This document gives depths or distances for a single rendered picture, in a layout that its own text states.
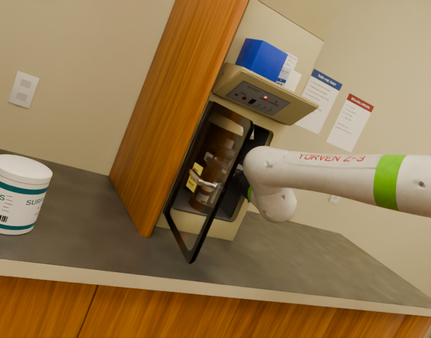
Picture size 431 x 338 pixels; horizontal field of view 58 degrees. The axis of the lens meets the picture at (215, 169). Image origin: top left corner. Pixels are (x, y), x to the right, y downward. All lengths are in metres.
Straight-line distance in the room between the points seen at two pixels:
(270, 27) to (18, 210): 0.87
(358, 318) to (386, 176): 0.96
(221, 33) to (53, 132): 0.77
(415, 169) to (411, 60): 1.64
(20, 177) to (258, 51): 0.69
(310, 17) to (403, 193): 0.74
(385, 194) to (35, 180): 0.74
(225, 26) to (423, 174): 0.62
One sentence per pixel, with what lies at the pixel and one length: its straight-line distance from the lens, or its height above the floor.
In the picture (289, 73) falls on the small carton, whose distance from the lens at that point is 1.25.
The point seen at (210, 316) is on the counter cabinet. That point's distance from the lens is 1.23.
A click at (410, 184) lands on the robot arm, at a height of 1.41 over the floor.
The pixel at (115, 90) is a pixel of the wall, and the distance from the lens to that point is 1.57.
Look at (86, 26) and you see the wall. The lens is 1.53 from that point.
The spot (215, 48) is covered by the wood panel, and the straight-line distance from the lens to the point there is 1.12.
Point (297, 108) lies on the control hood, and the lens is 1.29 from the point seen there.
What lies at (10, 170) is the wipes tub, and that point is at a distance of 0.96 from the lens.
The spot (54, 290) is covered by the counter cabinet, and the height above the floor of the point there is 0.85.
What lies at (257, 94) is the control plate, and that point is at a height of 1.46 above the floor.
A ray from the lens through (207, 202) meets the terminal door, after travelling 1.00.
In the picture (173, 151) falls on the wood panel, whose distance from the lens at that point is 1.13.
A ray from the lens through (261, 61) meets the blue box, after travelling 1.16.
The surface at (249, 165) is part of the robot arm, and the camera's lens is 0.99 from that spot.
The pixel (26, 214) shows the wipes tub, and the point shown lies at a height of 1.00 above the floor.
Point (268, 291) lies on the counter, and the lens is 1.25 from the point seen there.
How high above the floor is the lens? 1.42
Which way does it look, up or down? 11 degrees down
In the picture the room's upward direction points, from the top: 24 degrees clockwise
